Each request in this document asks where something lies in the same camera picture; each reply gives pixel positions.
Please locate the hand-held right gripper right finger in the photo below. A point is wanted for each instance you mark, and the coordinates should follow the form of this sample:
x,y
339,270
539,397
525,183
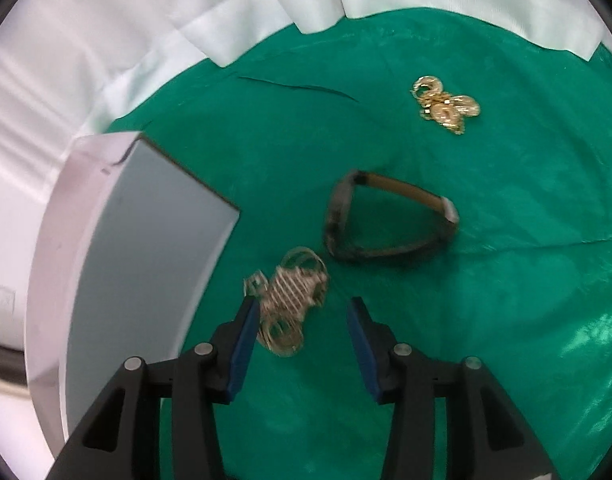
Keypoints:
x,y
363,350

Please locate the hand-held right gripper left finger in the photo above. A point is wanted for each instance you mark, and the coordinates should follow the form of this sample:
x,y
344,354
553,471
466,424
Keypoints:
x,y
243,345

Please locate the gold filigree jewelry piece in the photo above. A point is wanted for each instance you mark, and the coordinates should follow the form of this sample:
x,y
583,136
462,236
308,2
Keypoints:
x,y
291,290

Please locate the long white box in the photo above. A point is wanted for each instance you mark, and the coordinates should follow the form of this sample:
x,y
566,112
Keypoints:
x,y
136,260

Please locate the black wristwatch with tan lining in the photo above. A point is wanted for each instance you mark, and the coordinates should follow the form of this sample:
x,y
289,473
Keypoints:
x,y
336,210

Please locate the green velvet cloth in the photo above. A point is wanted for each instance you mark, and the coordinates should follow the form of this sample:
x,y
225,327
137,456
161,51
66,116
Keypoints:
x,y
486,260

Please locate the white curtain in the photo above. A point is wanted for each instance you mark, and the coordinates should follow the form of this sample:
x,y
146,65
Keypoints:
x,y
161,10

